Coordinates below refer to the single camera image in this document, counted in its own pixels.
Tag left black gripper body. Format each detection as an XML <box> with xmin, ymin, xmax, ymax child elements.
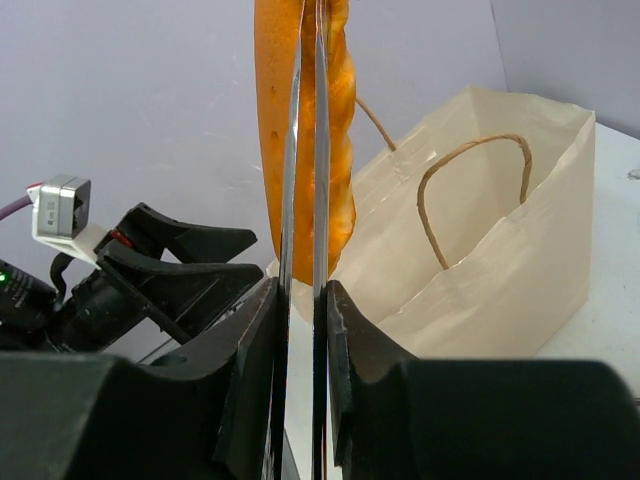
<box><xmin>1</xmin><ymin>261</ymin><xmax>146</xmax><ymax>353</ymax></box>

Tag orange loaf bread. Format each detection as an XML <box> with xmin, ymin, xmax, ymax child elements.
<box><xmin>254</xmin><ymin>1</ymin><xmax>356</xmax><ymax>284</ymax></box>

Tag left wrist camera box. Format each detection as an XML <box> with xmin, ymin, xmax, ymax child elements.
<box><xmin>26</xmin><ymin>174</ymin><xmax>107</xmax><ymax>267</ymax></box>

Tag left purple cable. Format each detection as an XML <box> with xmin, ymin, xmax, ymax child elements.
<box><xmin>0</xmin><ymin>195</ymin><xmax>39</xmax><ymax>219</ymax></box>

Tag cream paper bag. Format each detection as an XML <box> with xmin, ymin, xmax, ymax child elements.
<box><xmin>264</xmin><ymin>84</ymin><xmax>597</xmax><ymax>361</ymax></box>

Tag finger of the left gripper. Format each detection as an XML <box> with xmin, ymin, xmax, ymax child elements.
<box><xmin>107</xmin><ymin>202</ymin><xmax>257</xmax><ymax>263</ymax></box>
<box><xmin>98</xmin><ymin>242</ymin><xmax>263</xmax><ymax>344</ymax></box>

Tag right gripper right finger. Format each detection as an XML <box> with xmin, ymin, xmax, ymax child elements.
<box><xmin>328</xmin><ymin>281</ymin><xmax>635</xmax><ymax>479</ymax></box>

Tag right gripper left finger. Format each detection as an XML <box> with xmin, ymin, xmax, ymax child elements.
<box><xmin>1</xmin><ymin>279</ymin><xmax>281</xmax><ymax>479</ymax></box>

